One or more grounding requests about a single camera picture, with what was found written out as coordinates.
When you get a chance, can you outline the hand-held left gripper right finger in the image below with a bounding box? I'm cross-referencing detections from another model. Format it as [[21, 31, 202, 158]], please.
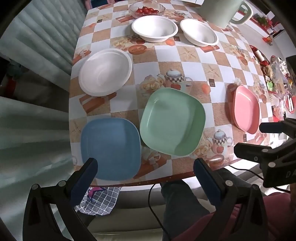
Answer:
[[193, 158, 270, 241]]

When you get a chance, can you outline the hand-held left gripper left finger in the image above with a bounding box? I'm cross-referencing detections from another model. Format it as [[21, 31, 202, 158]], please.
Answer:
[[22, 158, 99, 241]]

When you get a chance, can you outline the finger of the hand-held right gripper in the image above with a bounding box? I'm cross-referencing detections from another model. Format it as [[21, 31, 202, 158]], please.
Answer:
[[259, 117, 296, 140], [233, 142, 279, 168]]

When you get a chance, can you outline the blue checkered dish towel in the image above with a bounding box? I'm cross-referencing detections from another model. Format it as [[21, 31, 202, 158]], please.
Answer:
[[79, 185, 122, 216]]

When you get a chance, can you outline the pink square plate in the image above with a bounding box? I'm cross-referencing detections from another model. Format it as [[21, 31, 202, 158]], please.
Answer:
[[232, 85, 263, 135]]

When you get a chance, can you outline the person's leg in jeans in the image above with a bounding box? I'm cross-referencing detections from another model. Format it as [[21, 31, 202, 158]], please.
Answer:
[[160, 179, 218, 241]]

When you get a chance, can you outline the blue square plate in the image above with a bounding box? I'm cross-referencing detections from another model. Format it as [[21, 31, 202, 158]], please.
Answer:
[[80, 117, 142, 181]]

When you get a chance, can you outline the person's pink sweater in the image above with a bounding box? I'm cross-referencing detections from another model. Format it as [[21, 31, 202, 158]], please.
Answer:
[[162, 192, 296, 241]]

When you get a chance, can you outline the white sofa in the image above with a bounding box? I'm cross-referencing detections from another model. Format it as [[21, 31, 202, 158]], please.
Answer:
[[75, 184, 168, 241]]

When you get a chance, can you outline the green square plate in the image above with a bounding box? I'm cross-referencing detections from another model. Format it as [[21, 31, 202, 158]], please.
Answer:
[[139, 87, 206, 156]]

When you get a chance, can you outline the red and white packet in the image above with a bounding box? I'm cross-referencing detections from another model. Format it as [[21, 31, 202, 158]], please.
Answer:
[[252, 46, 270, 67]]

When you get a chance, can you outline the mint green pitcher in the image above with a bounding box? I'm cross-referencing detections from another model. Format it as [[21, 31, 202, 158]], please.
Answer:
[[199, 0, 253, 29]]

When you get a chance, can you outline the checkered printed tablecloth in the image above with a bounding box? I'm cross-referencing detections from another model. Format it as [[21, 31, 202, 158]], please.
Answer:
[[69, 0, 287, 187]]

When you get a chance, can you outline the pale green ribbed upholstery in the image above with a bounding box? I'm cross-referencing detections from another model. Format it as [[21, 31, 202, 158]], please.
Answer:
[[0, 6, 87, 186]]

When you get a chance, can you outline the clear glass bowl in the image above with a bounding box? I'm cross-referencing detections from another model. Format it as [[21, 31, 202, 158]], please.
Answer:
[[129, 2, 166, 18]]

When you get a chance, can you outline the pile of cherry tomatoes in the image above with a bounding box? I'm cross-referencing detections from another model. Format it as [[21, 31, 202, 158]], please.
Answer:
[[135, 6, 160, 15]]

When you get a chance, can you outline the black cable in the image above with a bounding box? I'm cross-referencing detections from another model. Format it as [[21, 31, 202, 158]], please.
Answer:
[[148, 183, 173, 241], [228, 165, 291, 192]]

